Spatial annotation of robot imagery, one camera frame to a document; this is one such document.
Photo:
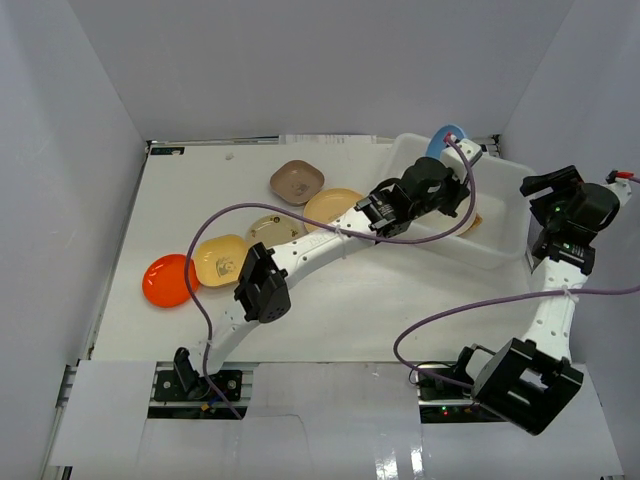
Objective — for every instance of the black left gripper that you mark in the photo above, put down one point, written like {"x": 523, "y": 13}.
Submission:
{"x": 460, "y": 192}

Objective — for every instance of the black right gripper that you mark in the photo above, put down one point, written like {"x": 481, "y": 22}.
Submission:
{"x": 564, "y": 181}

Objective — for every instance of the cream round plate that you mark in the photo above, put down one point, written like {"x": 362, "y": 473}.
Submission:
{"x": 460, "y": 225}

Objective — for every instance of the blue round plate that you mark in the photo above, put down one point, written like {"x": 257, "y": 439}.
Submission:
{"x": 437, "y": 143}

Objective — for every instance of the yellow round plate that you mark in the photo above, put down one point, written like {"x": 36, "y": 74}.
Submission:
{"x": 328, "y": 205}

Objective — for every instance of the brown square plate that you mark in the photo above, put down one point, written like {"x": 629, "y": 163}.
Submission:
{"x": 296, "y": 182}

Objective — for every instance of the yellow square panda plate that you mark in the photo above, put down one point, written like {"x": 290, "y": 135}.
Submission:
{"x": 219, "y": 260}

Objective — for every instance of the woven bamboo fan-shaped tray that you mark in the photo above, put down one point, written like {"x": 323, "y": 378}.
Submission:
{"x": 477, "y": 221}

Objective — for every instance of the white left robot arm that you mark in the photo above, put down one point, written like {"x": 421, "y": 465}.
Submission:
{"x": 268, "y": 274}

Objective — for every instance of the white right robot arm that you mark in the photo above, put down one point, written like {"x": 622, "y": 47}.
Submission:
{"x": 531, "y": 379}

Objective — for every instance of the white plastic bin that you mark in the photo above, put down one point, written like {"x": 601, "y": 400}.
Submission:
{"x": 501, "y": 237}

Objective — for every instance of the beige floral small plate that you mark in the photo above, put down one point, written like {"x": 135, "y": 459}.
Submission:
{"x": 273, "y": 229}

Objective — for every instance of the black label sticker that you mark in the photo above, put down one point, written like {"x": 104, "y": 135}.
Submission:
{"x": 166, "y": 151}

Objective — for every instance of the orange round plate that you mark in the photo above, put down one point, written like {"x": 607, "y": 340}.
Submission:
{"x": 163, "y": 284}

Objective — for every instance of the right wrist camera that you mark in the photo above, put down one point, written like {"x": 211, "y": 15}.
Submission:
{"x": 619, "y": 182}

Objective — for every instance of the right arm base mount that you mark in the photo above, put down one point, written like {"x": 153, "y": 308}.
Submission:
{"x": 442, "y": 403}

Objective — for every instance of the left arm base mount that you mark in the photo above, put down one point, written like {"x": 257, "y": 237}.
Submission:
{"x": 169, "y": 400}

